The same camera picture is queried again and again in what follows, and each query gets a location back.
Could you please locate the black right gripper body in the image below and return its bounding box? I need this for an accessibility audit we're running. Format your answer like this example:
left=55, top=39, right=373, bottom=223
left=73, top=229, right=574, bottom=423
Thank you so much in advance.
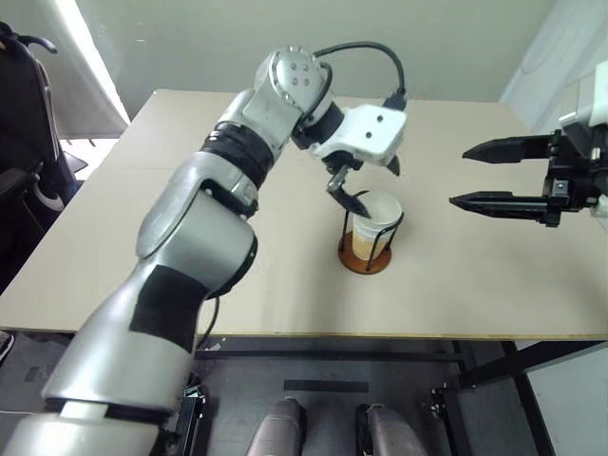
left=541, top=128, right=608, bottom=227

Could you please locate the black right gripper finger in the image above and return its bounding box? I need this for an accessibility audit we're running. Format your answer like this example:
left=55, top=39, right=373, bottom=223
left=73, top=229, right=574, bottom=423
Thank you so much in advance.
left=448, top=191, right=548, bottom=224
left=461, top=134, right=553, bottom=165

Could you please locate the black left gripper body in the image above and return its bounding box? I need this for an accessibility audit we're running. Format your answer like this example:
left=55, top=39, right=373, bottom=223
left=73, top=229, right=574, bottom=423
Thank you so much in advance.
left=324, top=150, right=365, bottom=193

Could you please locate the black tape strip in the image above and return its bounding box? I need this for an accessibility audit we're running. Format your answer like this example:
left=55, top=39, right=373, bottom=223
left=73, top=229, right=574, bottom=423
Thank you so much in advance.
left=283, top=379, right=371, bottom=394

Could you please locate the dark rounded shape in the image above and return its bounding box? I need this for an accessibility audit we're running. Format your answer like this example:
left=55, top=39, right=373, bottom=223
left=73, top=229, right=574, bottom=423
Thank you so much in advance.
left=251, top=397, right=307, bottom=456
left=364, top=403, right=429, bottom=456

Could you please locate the white leaning panel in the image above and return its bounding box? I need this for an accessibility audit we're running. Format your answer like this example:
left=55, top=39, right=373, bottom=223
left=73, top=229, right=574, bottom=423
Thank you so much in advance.
left=0, top=0, right=132, bottom=142

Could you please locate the black chair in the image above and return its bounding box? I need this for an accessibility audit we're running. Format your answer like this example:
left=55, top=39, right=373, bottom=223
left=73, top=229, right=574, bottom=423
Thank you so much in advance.
left=0, top=21, right=89, bottom=296

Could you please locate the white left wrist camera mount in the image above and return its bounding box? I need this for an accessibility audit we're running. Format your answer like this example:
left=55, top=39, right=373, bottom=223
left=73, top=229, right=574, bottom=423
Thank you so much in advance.
left=307, top=104, right=409, bottom=169

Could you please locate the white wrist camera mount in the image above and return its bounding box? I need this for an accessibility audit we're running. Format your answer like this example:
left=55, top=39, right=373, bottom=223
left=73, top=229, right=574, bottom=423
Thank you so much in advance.
left=559, top=60, right=608, bottom=219
left=307, top=104, right=409, bottom=169

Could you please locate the brown wire cup holder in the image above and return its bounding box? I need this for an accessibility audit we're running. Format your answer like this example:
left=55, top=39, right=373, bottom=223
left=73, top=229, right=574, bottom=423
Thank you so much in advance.
left=337, top=189, right=407, bottom=277

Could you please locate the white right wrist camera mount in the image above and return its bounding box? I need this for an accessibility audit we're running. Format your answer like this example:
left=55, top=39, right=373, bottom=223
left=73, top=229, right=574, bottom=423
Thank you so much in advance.
left=559, top=60, right=608, bottom=219

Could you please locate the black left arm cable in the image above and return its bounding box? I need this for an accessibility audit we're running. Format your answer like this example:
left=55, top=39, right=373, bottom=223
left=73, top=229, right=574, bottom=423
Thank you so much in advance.
left=314, top=41, right=409, bottom=111

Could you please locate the black metal table frame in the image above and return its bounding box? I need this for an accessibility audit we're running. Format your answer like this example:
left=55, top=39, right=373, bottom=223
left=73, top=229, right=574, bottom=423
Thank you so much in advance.
left=174, top=333, right=608, bottom=456

